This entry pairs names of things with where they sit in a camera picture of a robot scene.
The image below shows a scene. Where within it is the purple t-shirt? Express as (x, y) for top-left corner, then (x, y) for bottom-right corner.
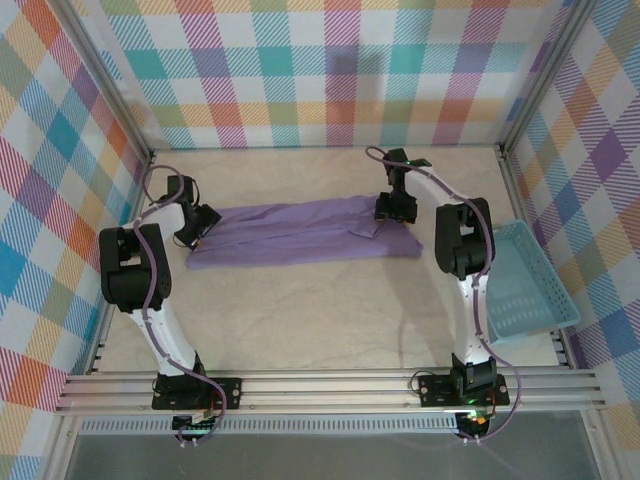
(185, 193), (425, 272)

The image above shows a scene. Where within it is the light blue plastic basket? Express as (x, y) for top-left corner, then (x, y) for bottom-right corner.
(482, 220), (581, 346)

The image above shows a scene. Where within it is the green circuit board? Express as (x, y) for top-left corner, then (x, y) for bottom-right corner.
(172, 413), (221, 435)

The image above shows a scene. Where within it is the small circuit board orange connector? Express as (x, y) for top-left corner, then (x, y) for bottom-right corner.
(458, 407), (494, 432)

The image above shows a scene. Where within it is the aluminium wall base strip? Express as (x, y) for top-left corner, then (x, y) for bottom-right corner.
(149, 144), (504, 152)

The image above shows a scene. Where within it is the aluminium table side rail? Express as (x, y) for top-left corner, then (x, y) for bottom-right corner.
(84, 149), (157, 376)
(497, 144), (575, 370)

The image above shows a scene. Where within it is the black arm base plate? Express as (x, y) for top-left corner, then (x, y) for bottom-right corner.
(417, 372), (511, 409)
(151, 375), (244, 411)

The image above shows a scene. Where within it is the slanted aluminium frame post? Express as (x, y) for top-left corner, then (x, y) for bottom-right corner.
(497, 0), (601, 156)
(47, 0), (156, 166)

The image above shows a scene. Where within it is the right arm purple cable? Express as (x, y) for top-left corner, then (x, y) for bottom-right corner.
(365, 145), (525, 444)

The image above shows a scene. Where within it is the grey slotted cable duct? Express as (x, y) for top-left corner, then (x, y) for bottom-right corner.
(79, 418), (461, 435)

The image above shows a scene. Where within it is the aluminium frame leg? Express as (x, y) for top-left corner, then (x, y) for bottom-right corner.
(579, 409), (621, 480)
(39, 414), (81, 480)

